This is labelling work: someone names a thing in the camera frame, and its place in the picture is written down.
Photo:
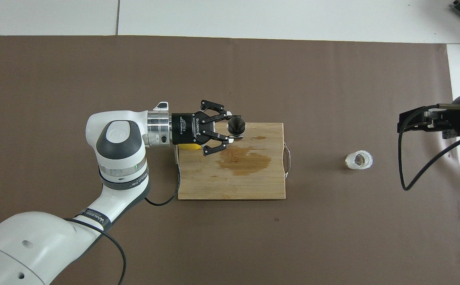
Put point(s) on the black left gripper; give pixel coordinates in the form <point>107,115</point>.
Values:
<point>186,128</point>

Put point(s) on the steel jigger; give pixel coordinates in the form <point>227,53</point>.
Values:
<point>236,126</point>

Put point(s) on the clear textured glass cup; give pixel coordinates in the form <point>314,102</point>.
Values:
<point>359,160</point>

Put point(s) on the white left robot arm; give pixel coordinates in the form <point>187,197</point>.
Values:
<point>119,158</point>

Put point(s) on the yellow lemon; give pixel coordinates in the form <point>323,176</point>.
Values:
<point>188,147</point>

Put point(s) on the wooden cutting board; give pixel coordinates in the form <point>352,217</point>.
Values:
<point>233,182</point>

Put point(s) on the brown table mat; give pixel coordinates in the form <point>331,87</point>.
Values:
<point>95,71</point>

